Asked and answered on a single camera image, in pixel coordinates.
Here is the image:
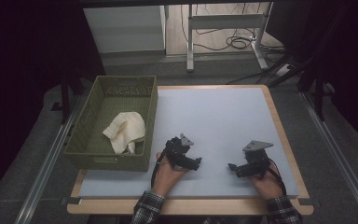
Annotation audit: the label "green woven basket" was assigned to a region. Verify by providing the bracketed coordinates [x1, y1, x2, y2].
[63, 75, 159, 173]

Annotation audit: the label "black tripod stand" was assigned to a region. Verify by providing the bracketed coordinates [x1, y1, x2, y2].
[267, 52, 337, 123]

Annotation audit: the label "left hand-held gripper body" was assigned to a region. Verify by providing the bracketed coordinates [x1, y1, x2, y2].
[164, 133, 195, 168]

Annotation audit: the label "white power strip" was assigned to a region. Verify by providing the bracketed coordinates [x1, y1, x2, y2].
[274, 63, 292, 77]

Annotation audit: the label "black metal stand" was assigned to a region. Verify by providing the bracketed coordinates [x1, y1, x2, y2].
[59, 70, 73, 125]

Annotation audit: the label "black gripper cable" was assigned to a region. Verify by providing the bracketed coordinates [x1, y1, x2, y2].
[267, 158, 288, 196]
[150, 148, 170, 189]

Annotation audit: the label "person's right hand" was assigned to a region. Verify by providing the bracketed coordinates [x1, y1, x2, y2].
[251, 170, 284, 200]

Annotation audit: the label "white metal desk frame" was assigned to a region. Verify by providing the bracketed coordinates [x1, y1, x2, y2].
[186, 2, 274, 74]

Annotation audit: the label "white cabinet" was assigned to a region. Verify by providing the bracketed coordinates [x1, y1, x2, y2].
[83, 5, 167, 56]

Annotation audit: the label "black tape strip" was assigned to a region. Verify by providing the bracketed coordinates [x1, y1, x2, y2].
[60, 196, 83, 206]
[297, 197, 322, 207]

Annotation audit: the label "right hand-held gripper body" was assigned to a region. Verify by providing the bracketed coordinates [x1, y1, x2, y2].
[241, 140, 274, 179]

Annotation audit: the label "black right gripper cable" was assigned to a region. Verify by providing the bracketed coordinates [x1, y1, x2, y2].
[267, 158, 288, 196]

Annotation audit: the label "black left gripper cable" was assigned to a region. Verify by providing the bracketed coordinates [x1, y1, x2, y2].
[150, 148, 170, 189]

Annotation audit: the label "person's left hand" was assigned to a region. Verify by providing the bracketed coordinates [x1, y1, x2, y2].
[153, 152, 187, 197]

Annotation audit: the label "black floor cables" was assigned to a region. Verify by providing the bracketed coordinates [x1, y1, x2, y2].
[180, 3, 286, 63]

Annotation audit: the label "cream printed cloth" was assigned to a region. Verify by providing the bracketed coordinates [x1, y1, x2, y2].
[102, 111, 146, 156]

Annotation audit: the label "light blue table mat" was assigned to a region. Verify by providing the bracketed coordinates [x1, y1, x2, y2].
[78, 87, 299, 200]

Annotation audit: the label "aluminium floor rail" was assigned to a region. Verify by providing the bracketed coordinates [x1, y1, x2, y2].
[300, 92, 358, 224]
[13, 97, 82, 224]

